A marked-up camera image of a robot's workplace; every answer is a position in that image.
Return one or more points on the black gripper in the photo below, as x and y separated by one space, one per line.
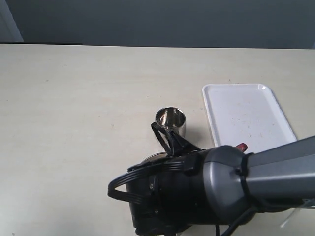
177 200

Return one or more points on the dark brown wooden spoon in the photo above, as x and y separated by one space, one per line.
242 147

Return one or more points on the stainless steel cup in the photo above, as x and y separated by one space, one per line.
172 118

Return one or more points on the white rectangular plastic tray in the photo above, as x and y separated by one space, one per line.
246 113

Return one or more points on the steel bowl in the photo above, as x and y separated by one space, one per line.
156 158

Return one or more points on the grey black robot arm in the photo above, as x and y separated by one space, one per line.
221 185

